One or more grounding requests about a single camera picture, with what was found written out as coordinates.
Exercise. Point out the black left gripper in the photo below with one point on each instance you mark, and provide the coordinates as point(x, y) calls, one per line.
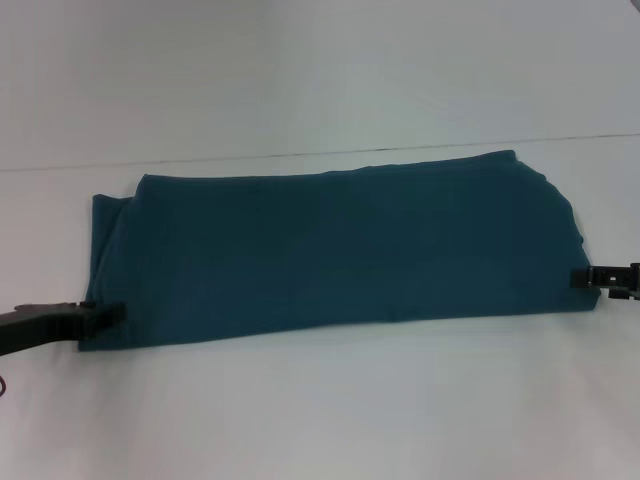
point(37, 325)

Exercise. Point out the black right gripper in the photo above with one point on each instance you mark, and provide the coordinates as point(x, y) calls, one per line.
point(631, 282)

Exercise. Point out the teal blue FREE t-shirt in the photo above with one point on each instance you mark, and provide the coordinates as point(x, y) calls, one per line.
point(325, 250)

